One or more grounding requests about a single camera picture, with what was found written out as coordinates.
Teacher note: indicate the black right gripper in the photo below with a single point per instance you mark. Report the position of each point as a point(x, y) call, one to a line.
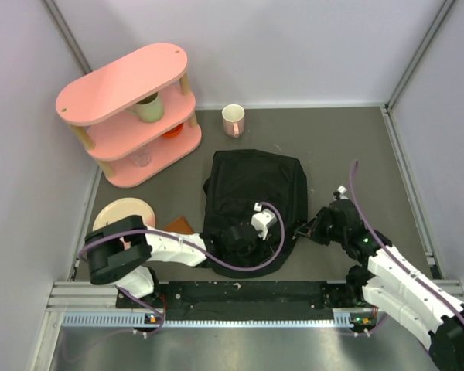
point(312, 228)

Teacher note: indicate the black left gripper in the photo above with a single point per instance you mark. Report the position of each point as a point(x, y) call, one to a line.
point(264, 252)

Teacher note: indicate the black student backpack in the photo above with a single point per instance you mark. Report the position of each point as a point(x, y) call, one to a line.
point(238, 180)

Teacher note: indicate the brown leather wallet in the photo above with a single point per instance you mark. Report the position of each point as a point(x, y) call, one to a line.
point(179, 225)

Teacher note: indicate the pink mug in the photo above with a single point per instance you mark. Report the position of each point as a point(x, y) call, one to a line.
point(233, 120)

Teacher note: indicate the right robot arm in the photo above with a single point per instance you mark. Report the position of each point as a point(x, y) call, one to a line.
point(384, 278)

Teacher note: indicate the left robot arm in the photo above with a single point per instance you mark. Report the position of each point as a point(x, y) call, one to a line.
point(116, 253)

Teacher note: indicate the pink cream plate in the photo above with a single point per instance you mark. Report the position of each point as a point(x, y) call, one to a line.
point(121, 208)

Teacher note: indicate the clear glass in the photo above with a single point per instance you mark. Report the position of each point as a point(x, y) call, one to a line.
point(141, 157)

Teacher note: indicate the orange bowl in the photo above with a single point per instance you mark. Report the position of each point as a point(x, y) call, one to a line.
point(174, 131)

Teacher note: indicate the green mug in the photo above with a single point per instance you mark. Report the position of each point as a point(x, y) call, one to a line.
point(149, 109)

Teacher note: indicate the pink three-tier shelf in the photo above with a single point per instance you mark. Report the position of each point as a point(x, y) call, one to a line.
point(94, 106)

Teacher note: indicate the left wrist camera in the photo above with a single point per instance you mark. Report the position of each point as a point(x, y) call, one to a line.
point(262, 220)

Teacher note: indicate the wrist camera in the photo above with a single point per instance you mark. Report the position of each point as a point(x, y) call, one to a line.
point(262, 220)
point(340, 193)

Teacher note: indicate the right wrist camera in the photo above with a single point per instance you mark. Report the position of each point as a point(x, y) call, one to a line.
point(340, 193)

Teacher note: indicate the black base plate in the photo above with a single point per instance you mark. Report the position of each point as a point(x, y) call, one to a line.
point(315, 294)

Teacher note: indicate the slotted cable duct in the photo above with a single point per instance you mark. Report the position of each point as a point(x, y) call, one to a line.
point(145, 320)

